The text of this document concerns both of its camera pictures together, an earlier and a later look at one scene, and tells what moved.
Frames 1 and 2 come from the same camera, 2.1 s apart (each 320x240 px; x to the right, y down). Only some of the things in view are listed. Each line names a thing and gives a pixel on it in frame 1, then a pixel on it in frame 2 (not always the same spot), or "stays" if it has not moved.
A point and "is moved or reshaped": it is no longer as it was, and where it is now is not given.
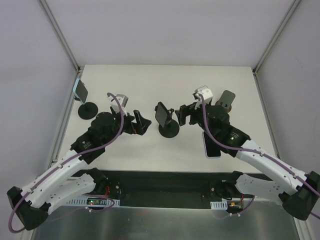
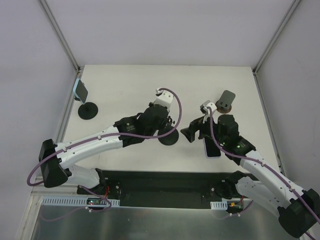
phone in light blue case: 80,90 stays
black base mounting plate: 167,189 stays
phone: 213,150 stays
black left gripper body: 133,122 → 164,124
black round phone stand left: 88,111 stays
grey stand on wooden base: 226,100 stays
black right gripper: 187,114 → 200,128
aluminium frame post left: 59,34 stays
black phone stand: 171,127 is moved or reshaped
